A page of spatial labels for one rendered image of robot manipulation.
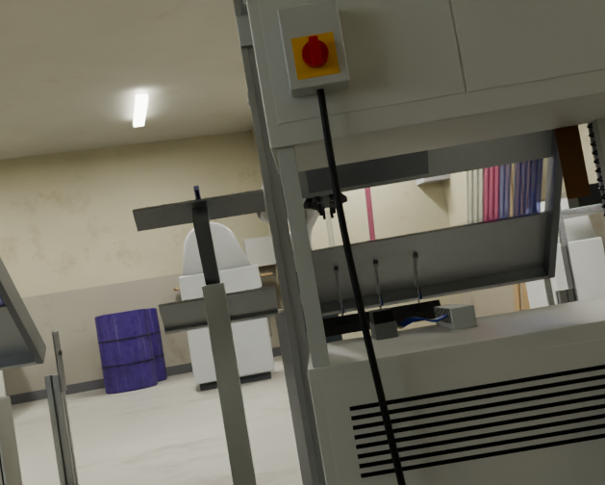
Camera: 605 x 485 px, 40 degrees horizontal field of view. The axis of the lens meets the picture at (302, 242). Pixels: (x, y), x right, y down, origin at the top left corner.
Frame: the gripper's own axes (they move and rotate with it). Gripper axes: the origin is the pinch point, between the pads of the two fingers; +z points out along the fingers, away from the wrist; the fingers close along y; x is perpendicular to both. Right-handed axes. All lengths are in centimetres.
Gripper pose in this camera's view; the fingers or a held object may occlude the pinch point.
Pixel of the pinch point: (327, 210)
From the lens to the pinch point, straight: 217.7
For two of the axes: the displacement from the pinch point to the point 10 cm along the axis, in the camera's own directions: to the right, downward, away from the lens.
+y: 9.9, -1.6, -0.1
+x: 1.5, 8.6, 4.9
